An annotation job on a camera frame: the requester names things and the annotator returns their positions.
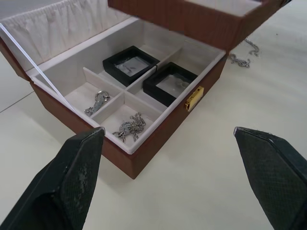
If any silver chain necklace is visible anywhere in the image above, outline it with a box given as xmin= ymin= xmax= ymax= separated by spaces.
xmin=229 ymin=37 xmax=261 ymax=69

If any gold box clasp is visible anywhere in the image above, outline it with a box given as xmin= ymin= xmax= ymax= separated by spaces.
xmin=184 ymin=86 xmax=205 ymax=112

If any white lid stay ribbon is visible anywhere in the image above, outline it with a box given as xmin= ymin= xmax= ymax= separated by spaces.
xmin=0 ymin=23 xmax=79 ymax=115

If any brown insert tray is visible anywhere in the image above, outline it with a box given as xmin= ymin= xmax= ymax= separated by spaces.
xmin=107 ymin=0 xmax=288 ymax=51

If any black square display case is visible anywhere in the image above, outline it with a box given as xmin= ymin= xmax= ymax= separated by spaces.
xmin=142 ymin=61 xmax=199 ymax=108
xmin=102 ymin=46 xmax=161 ymax=87

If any brown jewelry box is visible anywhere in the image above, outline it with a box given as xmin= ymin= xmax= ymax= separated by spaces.
xmin=0 ymin=0 xmax=227 ymax=180

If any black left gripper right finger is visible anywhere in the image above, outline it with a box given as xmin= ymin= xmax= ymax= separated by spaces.
xmin=233 ymin=126 xmax=307 ymax=230

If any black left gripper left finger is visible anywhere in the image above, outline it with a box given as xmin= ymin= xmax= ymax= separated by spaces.
xmin=0 ymin=126 xmax=106 ymax=230

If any silver pendant chain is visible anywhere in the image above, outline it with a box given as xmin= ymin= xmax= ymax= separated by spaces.
xmin=83 ymin=90 xmax=112 ymax=117
xmin=112 ymin=112 xmax=146 ymax=144

